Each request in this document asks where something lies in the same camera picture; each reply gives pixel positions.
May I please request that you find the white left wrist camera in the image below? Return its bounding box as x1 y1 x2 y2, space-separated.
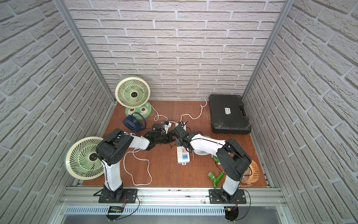
162 121 172 134

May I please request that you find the aluminium corner post right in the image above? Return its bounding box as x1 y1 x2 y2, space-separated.
242 0 295 100

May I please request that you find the white small desk fan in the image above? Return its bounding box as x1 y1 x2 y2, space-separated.
191 134 210 156

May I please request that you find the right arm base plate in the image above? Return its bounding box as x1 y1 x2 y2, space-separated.
208 189 247 204

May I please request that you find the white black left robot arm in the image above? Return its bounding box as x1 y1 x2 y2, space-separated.
96 122 174 197

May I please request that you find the aluminium corner post left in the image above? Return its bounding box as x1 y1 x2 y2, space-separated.
54 0 117 105

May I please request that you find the aluminium corner post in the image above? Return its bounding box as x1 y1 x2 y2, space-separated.
242 0 295 100
54 0 117 105

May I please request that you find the orange small desk fan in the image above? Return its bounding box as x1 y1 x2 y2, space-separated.
241 160 260 187

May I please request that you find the black tool case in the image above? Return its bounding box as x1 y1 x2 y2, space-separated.
209 94 252 135

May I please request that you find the white power strip cable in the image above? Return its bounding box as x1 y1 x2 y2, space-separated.
151 98 208 126

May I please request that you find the green toy drill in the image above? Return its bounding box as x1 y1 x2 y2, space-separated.
208 171 225 189

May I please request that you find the white fan power cable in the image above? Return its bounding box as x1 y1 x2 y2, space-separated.
122 134 153 186

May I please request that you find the white power strip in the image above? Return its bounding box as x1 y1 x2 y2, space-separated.
176 121 190 165

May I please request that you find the green cream fan at wall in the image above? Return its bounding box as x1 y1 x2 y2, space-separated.
114 75 153 120

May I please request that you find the aluminium front rail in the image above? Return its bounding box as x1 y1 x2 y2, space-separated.
58 186 287 207

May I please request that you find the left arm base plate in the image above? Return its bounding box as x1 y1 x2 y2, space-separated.
98 186 138 203

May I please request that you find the large green cream fan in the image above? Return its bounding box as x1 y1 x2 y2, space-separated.
65 136 104 180

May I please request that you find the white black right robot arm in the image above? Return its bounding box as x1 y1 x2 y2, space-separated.
172 125 252 200

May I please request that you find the navy blue small desk fan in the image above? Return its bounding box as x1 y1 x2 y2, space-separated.
123 112 147 133

